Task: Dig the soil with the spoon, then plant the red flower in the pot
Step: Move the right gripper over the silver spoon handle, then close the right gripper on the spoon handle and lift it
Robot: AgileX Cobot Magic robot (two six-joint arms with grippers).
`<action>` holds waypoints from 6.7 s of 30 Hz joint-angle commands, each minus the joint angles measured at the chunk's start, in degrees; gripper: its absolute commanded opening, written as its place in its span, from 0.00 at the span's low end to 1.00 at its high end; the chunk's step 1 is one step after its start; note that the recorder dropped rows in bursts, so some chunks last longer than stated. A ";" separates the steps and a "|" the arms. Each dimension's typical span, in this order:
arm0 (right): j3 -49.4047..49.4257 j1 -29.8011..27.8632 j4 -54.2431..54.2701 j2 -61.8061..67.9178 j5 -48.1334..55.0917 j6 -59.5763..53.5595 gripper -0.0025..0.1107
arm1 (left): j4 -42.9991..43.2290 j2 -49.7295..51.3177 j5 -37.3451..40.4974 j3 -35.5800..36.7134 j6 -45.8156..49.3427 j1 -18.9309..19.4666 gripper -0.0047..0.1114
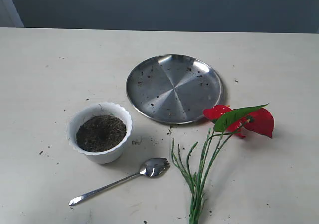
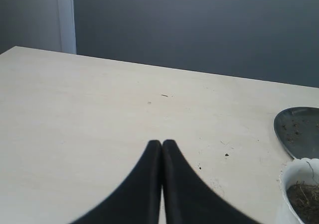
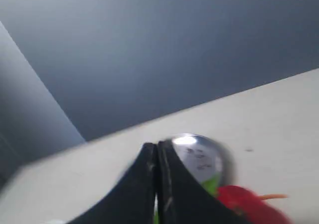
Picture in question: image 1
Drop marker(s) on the artificial red anthurium plant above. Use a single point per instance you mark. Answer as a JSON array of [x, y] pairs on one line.
[[227, 122]]

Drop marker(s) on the silver metal spork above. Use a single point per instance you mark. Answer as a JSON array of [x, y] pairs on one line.
[[151, 168]]

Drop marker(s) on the round stainless steel plate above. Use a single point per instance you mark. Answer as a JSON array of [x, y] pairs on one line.
[[174, 89]]

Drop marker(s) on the dark soil in pot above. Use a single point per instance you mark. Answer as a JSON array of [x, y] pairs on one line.
[[100, 133]]

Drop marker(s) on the white scalloped plastic pot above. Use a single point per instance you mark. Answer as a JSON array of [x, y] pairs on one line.
[[100, 109]]

